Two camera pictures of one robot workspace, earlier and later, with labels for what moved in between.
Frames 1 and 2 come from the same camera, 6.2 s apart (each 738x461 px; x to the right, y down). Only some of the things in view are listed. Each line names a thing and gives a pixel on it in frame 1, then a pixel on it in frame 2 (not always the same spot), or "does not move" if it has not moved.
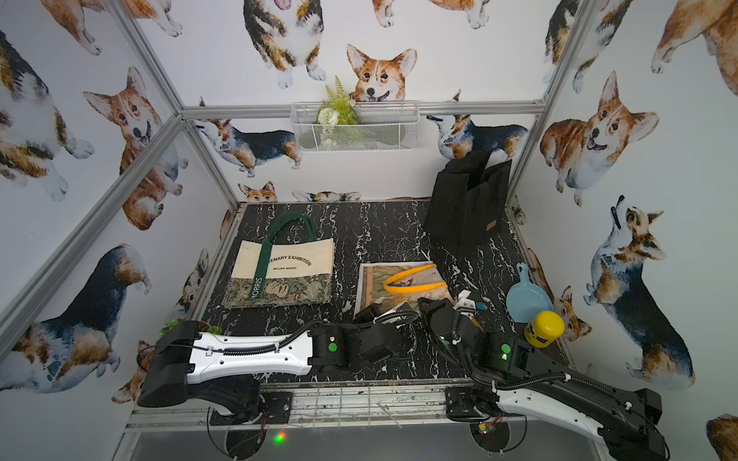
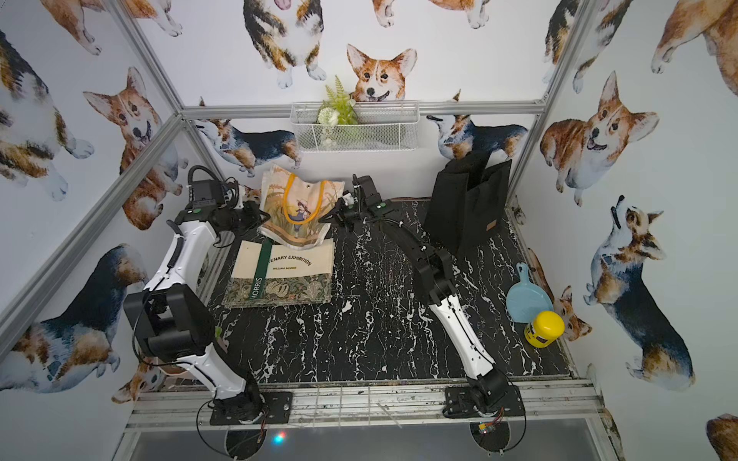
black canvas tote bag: (467, 201) does not move
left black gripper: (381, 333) to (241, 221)
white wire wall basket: (355, 127) does not move
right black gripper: (432, 308) to (335, 216)
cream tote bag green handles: (281, 272) does not move
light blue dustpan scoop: (526, 300) does not move
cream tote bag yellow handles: (389, 283) to (295, 206)
